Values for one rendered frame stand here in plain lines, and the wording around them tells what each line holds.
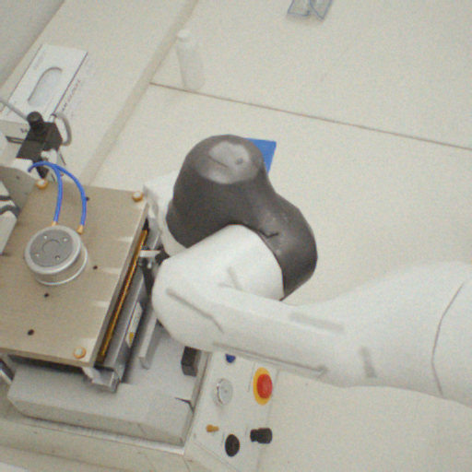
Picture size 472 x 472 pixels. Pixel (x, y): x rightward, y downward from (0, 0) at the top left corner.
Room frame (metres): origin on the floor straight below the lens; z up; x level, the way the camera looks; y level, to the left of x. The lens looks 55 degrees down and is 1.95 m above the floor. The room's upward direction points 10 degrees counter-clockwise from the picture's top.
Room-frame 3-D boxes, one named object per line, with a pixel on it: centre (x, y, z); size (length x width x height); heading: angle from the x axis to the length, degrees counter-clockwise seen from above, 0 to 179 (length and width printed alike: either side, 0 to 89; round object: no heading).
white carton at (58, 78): (1.22, 0.35, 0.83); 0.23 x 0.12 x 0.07; 155
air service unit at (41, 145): (0.84, 0.29, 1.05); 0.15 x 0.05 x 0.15; 159
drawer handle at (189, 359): (0.52, 0.08, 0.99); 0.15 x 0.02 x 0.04; 159
